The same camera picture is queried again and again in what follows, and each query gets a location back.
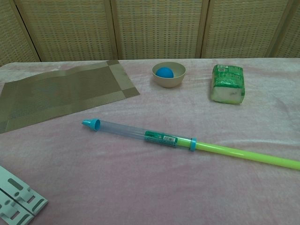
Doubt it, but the long green water pump toy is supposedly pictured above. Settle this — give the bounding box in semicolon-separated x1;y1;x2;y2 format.
81;118;300;171

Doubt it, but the beige bowl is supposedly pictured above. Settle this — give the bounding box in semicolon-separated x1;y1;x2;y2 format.
151;61;187;89

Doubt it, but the blue ball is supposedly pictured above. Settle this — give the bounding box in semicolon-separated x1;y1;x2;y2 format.
155;67;174;78

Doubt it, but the pink fleece cloth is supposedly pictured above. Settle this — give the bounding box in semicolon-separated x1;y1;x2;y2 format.
0;57;300;225

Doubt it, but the green tissue pack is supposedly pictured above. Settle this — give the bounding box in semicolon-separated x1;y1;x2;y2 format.
209;63;247;105

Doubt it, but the woven folding screen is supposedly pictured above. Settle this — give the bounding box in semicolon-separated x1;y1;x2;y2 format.
0;0;300;67

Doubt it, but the brown woven placemat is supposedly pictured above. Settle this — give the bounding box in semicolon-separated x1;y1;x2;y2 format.
0;60;141;135

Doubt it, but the grey metal bracket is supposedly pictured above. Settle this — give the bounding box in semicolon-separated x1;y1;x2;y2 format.
0;165;49;225

